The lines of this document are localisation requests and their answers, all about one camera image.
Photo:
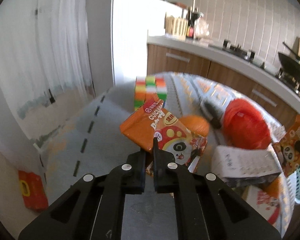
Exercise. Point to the clear plastic food bag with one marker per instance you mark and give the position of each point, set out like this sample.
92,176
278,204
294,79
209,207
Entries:
201,29

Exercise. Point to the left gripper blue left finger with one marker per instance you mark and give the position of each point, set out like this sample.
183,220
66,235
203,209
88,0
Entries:
135,183

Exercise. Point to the orange panda snack packet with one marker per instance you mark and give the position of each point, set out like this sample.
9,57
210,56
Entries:
153,120

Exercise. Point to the black frying pan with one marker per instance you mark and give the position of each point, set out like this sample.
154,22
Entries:
290,65

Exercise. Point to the white paper receipt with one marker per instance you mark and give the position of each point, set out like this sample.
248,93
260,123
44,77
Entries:
239,167

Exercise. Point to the black gas stove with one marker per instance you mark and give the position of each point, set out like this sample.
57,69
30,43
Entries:
249,56

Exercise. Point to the woven utensil basket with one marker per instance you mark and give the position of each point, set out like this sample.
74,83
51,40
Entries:
176,27

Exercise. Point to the red box on floor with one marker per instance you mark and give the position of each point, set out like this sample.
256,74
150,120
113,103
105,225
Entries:
32,191

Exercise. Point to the small black key fob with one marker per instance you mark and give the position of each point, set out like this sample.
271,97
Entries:
215,115

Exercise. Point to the dark soy sauce bottle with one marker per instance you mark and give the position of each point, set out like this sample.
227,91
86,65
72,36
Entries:
190,23

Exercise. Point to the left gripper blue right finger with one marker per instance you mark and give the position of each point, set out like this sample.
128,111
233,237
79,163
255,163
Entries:
163,177

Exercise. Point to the red plastic bag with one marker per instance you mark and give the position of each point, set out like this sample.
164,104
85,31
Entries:
245,127

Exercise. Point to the multicoloured puzzle cube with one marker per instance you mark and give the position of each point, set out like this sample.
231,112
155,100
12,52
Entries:
147,87

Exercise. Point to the white instant noodle cup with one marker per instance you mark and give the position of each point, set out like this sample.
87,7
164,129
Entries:
267,206

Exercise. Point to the white kitchen countertop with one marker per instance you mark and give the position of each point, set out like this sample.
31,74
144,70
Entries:
234,63

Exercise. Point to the brown wooden kitchen cabinet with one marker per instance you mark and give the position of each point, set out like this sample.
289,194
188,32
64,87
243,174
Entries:
164,59

